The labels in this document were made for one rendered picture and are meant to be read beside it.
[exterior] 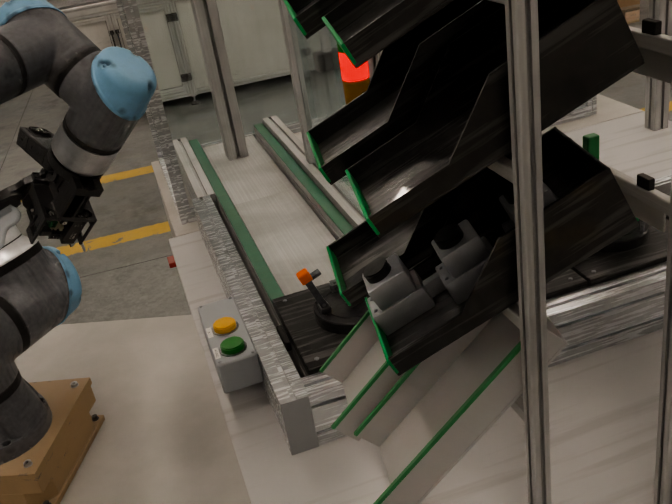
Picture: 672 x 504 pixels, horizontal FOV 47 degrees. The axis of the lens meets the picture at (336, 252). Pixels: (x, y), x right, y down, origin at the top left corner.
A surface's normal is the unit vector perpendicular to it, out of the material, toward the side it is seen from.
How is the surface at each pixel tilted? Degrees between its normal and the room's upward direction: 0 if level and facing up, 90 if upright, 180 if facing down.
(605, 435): 0
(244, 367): 90
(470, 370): 45
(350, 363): 90
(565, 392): 0
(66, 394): 2
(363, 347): 90
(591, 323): 90
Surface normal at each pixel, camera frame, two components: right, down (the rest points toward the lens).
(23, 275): 0.59, -0.05
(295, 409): 0.31, 0.40
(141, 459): -0.15, -0.88
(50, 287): 0.76, -0.21
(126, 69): 0.58, -0.61
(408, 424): -0.80, -0.48
